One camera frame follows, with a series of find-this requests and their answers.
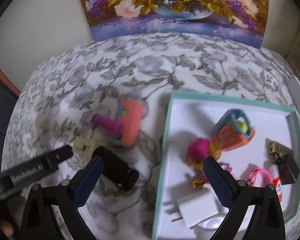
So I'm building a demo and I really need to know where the white rectangular box device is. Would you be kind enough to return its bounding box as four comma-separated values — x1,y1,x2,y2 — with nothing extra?
286,76,300,116

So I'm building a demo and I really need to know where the red white glue stick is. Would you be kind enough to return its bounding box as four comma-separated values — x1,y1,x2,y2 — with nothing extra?
269,164,282,202

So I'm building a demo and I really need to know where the white usb charger plug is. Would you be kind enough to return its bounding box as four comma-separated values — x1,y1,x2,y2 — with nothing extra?
171,188,219,228

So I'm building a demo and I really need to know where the teal white shallow box tray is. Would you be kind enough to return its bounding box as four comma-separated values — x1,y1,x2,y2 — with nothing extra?
152,93,300,239

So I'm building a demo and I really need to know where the salmon toy with blue handle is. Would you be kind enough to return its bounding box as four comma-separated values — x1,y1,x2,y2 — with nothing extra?
211,108,256,151

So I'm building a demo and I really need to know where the black power adapter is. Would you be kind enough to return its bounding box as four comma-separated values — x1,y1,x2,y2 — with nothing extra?
275,154,300,185

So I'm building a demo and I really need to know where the white round camera device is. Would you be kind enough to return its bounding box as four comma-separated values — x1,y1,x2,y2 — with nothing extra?
194,211,227,240

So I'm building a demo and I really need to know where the gold patterned comb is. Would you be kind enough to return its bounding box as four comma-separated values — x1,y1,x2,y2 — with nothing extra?
268,141,294,159

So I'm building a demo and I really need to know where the grey floral tablecloth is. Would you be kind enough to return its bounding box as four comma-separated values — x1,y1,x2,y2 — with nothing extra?
1,34,294,239

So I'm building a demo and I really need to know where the flower painting canvas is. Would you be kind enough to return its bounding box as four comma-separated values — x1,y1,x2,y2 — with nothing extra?
80,0,269,48

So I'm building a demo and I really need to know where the pink puppy toy figure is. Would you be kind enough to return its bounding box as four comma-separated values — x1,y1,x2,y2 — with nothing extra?
185,138,235,189

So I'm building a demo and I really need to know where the cream plastic toy crib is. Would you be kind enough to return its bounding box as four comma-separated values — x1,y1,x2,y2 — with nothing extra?
72,132,107,160

